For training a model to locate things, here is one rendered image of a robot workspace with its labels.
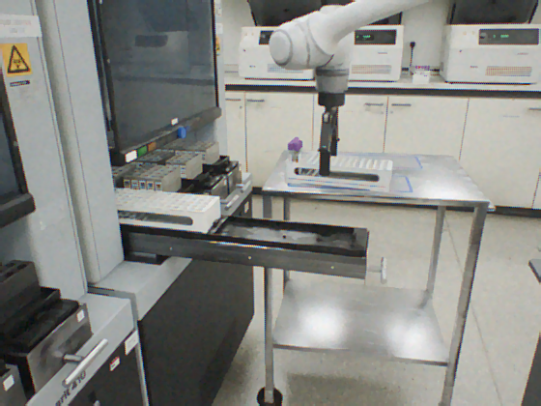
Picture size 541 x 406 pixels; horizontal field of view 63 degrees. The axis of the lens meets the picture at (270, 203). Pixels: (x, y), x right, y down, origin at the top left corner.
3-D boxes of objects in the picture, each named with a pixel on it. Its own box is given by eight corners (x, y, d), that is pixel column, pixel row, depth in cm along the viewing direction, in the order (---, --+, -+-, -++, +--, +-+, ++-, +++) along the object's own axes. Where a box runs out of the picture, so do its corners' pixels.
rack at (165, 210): (89, 225, 104) (85, 201, 102) (113, 210, 113) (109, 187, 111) (206, 238, 97) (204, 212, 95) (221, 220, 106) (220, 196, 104)
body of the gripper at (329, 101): (342, 93, 115) (340, 129, 118) (347, 89, 122) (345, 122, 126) (314, 92, 117) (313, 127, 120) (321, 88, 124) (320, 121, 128)
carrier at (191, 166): (196, 171, 139) (195, 152, 136) (203, 171, 138) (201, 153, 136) (181, 182, 128) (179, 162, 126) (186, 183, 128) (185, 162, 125)
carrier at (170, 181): (175, 187, 125) (173, 166, 123) (182, 187, 124) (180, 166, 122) (156, 200, 114) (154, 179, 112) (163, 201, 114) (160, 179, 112)
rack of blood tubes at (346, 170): (283, 182, 128) (284, 161, 125) (293, 172, 137) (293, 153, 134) (388, 192, 119) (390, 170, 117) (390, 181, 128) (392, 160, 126)
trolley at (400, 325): (256, 411, 153) (250, 188, 123) (276, 329, 195) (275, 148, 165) (458, 438, 142) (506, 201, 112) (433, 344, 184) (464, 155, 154)
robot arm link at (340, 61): (326, 66, 124) (298, 70, 115) (327, 6, 119) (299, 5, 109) (359, 68, 118) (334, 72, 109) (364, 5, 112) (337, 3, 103)
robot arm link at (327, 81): (352, 68, 120) (350, 90, 122) (319, 67, 123) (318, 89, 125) (347, 71, 112) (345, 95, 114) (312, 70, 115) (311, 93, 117)
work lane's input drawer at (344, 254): (75, 252, 106) (70, 218, 103) (108, 229, 118) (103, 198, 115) (386, 292, 89) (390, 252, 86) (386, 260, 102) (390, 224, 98)
